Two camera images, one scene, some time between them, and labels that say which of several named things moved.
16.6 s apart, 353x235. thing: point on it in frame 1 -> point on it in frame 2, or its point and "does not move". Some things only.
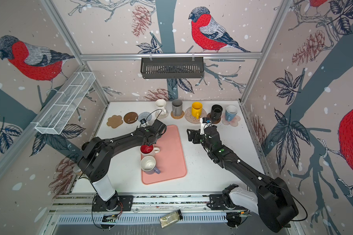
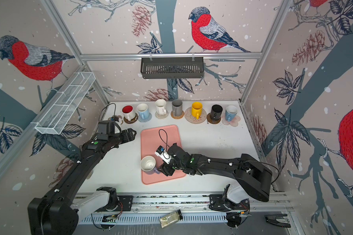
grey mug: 177,106 does not move
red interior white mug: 146,150 -> 127,110
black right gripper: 193,133 -> 165,168
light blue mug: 231,112 does not move
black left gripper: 160,135 -> 127,138
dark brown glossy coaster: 131,117 does not move
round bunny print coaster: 191,119 does not move
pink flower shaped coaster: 233,122 does not move
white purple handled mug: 147,165 does not move
